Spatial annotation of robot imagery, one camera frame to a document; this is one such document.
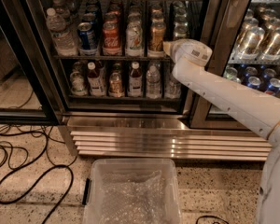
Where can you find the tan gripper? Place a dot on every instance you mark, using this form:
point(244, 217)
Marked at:
point(184, 49)

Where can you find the green soda can front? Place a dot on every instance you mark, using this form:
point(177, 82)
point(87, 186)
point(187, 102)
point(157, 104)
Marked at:
point(180, 32)

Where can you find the green soda can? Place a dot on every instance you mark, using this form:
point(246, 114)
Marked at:
point(179, 20)
point(180, 32)

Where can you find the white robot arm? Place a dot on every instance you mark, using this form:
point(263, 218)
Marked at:
point(258, 111)

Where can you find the gold brown soda can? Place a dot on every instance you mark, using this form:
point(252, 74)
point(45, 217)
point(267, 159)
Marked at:
point(155, 42)

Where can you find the white green 7up can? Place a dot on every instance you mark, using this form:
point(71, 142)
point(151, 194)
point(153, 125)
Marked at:
point(134, 40)

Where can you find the red coca cola can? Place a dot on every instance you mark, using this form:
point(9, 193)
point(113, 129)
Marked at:
point(112, 42)

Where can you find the stainless steel fridge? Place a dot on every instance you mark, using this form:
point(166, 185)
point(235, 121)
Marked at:
point(141, 126)

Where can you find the orange can bottom shelf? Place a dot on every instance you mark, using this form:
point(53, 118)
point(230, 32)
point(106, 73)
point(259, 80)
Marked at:
point(116, 85)

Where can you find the blue pepsi can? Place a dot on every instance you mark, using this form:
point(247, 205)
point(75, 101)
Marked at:
point(87, 37)

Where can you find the right glass fridge door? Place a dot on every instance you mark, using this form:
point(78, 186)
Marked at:
point(222, 22)

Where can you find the clear jar bottom shelf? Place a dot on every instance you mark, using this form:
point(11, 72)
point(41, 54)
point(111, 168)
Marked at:
point(78, 85)

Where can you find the clear water bottle middle shelf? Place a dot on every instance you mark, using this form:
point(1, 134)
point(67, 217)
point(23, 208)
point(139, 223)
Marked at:
point(62, 37)

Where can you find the open glass fridge door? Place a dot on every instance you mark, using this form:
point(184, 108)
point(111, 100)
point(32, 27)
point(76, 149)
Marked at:
point(27, 92)

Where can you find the dark tea bottle white cap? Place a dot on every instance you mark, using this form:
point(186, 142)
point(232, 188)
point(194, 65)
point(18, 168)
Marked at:
point(135, 88)

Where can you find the red juice bottle white cap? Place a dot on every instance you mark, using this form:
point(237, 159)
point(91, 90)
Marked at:
point(97, 85)

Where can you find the clear plastic storage bin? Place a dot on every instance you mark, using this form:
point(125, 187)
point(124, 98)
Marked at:
point(93, 196)

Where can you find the bubble wrap sheet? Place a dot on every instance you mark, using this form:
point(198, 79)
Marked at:
point(133, 199)

